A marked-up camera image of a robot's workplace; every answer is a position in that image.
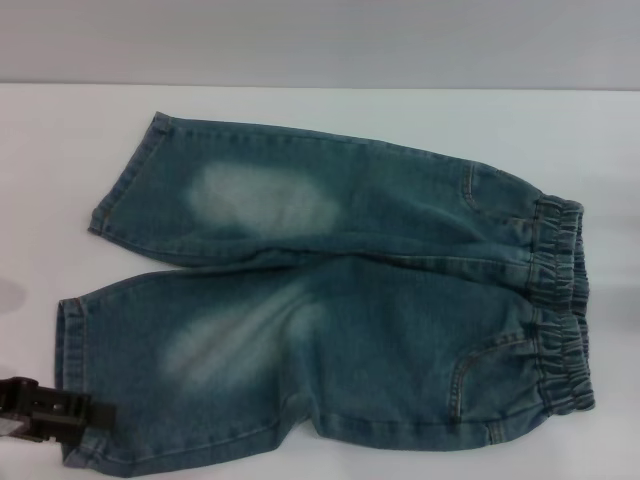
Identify blue denim shorts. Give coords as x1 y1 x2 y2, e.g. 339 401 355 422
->
52 110 599 480

